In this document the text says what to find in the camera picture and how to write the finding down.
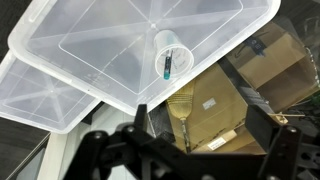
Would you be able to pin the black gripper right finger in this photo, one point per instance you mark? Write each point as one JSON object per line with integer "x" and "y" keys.
{"x": 276, "y": 140}

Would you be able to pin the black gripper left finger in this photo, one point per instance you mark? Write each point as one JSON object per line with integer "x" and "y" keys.
{"x": 133, "y": 143}

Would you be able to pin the teal capped marker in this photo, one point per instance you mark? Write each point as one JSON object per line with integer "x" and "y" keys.
{"x": 167, "y": 68}

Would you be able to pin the large labelled cardboard box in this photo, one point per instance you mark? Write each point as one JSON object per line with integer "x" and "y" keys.
{"x": 213, "y": 110}

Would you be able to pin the cardboard box with black tape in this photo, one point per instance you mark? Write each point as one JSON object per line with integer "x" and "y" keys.
{"x": 276, "y": 63}

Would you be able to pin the clear storage box lid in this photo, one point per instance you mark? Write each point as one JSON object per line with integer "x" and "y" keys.
{"x": 110, "y": 50}

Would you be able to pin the translucent plastic measuring cup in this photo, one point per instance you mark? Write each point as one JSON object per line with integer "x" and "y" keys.
{"x": 175, "y": 55}

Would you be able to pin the straw broom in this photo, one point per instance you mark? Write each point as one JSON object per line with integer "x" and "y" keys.
{"x": 181, "y": 103}

